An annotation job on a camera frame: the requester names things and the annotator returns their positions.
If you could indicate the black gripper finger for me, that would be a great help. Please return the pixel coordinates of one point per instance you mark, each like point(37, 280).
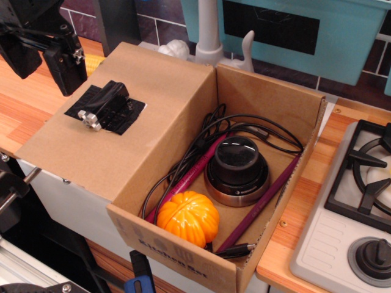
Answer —
point(66, 62)
point(22, 60)

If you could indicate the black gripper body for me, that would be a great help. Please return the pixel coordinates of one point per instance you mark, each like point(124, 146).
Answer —
point(38, 21)

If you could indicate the black taped flap handle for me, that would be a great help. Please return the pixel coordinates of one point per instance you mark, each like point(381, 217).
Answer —
point(110, 108)

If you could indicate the brown cardboard box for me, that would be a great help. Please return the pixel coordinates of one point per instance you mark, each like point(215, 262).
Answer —
point(178, 95)

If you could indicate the yellow toy corn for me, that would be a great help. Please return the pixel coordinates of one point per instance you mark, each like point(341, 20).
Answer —
point(92, 62)

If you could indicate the white toy garlic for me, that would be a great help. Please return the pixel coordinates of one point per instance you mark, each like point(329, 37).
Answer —
point(175, 48)

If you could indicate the black clamp at left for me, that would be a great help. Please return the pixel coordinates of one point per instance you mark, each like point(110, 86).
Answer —
point(19, 202)

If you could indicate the grey faucet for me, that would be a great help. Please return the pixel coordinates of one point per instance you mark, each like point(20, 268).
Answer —
point(209, 49)

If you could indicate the pink pencil left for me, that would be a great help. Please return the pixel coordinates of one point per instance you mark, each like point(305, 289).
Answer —
point(185, 171)

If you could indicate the orange toy pumpkin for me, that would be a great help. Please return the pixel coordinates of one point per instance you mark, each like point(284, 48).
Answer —
point(190, 216)

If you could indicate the black silver 3D mouse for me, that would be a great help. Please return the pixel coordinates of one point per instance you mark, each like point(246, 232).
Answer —
point(238, 174)

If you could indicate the blue black clamp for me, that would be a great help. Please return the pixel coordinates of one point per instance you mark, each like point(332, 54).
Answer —
point(143, 278)

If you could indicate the purple pencil right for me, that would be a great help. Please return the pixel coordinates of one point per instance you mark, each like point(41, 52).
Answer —
point(259, 206)

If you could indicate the teal hanging bin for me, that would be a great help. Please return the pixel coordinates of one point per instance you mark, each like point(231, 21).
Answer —
point(330, 39)

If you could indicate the toy gas stove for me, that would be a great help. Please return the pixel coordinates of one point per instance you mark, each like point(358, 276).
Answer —
point(354, 202)

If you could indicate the black stove knob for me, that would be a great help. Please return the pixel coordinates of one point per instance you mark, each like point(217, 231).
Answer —
point(369, 259)

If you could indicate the dark vertical post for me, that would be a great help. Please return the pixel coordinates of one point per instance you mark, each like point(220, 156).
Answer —
point(117, 22)

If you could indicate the metal drawer handle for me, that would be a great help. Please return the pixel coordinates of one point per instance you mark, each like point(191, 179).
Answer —
point(64, 181)

